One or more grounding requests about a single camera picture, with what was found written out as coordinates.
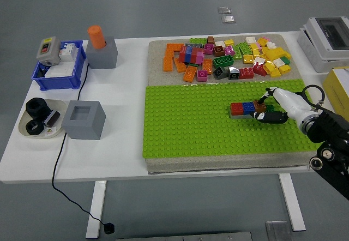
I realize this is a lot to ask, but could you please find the dark green hollow toy brick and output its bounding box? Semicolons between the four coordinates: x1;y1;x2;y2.
213;56;234;69

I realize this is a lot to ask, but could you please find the grey electrical enclosure box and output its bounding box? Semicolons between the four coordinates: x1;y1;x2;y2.
297;16;349;73

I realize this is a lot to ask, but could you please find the blue plastic bin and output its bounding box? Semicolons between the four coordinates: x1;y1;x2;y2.
31;39;87;91

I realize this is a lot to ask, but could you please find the orange long toy brick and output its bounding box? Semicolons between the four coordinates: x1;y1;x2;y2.
163;50;175;72
183;65;197;82
174;58;188;73
202;58;213;75
166;43;185;52

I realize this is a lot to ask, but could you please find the red square toy brick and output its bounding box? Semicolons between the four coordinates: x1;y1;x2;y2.
230;102;244;116

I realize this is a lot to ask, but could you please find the brown square toy brick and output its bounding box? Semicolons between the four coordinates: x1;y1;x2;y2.
253;100;267;113

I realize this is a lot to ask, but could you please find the yellow cardboard box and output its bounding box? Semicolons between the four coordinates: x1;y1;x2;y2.
322;67;349;113

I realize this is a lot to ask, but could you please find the lime green studded baseplate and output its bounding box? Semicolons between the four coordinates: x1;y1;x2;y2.
142;79;322;159

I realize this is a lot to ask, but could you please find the black power cord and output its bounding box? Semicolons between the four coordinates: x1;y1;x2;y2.
51;62;107;227

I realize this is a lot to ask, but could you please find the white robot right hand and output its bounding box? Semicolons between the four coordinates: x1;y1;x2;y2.
252;87;317;124

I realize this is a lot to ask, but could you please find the grey block with square recess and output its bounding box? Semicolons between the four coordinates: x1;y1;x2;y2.
61;100;106;141

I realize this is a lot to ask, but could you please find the large yellow toy brick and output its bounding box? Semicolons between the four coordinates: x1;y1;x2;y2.
264;47;287;61

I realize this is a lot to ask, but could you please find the white wall switch plate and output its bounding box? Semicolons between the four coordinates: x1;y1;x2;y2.
44;61;76;78

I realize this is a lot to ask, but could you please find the large black hex nut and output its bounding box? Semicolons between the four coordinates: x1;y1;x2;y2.
26;97;50;119

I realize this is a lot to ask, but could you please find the white table leg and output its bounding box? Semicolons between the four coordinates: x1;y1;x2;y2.
86;180;107;239
278;173;306;231

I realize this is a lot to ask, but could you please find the small black hex nut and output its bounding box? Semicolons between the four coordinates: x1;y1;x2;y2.
25;119;45;136

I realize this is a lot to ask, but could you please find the long metal bar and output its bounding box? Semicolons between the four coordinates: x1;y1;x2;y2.
116;231;254;241

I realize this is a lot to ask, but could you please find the dark brown roller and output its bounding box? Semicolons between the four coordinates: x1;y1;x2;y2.
43;110;61;126

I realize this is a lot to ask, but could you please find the grey-brown mat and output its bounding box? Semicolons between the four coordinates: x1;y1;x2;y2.
147;33;318;175

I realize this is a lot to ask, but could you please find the orange plastic cylinder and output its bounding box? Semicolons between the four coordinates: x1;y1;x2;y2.
87;25;107;50

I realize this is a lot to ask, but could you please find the white circuit breaker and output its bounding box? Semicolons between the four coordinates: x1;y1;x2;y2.
59;42;80;61

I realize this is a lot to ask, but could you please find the blue square toy brick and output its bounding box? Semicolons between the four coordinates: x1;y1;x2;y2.
242;101;256;115

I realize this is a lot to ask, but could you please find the dark grey sloped toy brick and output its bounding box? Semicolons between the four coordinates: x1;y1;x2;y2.
213;66;228;80

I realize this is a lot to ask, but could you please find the grey push-button switch box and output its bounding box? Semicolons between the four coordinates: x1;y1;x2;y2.
36;35;61;67

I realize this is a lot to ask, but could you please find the grey block with round hole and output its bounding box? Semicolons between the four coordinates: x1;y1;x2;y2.
86;35;118;69

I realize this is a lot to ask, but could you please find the square metal base plate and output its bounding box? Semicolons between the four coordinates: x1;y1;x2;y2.
266;220;292;241

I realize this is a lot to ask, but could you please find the cream oval tray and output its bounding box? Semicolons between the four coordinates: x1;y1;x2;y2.
18;99;68;138

